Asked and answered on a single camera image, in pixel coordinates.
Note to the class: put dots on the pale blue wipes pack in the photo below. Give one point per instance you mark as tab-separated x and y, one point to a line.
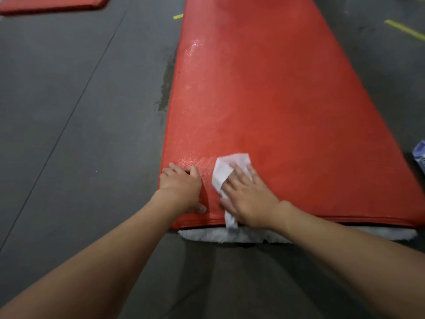
420	157

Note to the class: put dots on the person's right hand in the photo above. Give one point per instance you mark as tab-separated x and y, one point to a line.
249	199

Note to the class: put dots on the white wet wipe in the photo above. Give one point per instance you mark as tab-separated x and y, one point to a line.
229	162

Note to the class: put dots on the person's left hand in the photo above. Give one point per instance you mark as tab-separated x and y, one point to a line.
181	189

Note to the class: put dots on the white fluffy padding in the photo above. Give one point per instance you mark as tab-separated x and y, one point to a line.
212	235

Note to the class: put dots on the red mat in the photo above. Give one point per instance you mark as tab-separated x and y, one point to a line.
282	96
49	3

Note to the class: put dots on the person's right forearm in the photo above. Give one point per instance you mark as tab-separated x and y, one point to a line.
355	259

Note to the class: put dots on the person's left forearm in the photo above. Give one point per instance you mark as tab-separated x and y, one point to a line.
86	262

